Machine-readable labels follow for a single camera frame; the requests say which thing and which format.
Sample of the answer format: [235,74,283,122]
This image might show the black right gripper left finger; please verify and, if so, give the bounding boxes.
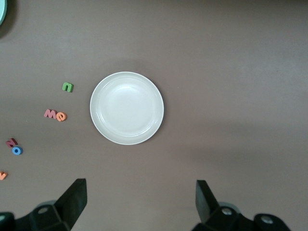
[16,178,87,231]

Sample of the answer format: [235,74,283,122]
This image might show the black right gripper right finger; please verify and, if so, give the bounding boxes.
[192,180,256,231]

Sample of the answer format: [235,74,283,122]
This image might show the pink foam letter w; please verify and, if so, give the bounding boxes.
[43,108,58,119]

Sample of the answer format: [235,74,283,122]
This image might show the green foam letter n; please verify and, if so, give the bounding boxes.
[61,82,74,93]

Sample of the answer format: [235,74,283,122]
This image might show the red foam letter z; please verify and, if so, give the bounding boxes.
[5,137,18,148]

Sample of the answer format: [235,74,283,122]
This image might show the beige round plate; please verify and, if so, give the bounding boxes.
[90,71,165,146]

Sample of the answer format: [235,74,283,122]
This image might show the brown table cover sheet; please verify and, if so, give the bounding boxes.
[0,0,308,231]

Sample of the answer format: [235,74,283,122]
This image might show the pale green round plate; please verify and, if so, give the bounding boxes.
[0,0,8,26]

